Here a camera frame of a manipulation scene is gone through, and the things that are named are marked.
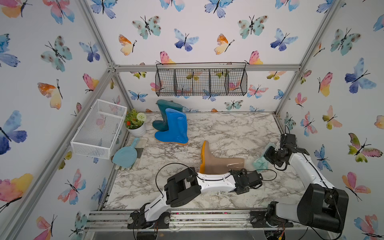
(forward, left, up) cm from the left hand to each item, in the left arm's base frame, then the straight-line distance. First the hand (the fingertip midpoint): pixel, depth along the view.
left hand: (242, 179), depth 84 cm
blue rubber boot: (+26, +36, +17) cm, 48 cm away
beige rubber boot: (+8, +18, +3) cm, 20 cm away
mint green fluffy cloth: (+7, -11, +7) cm, 14 cm away
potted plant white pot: (+32, +64, +13) cm, 72 cm away
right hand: (+11, -15, +7) cm, 20 cm away
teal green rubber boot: (+39, +49, +2) cm, 63 cm away
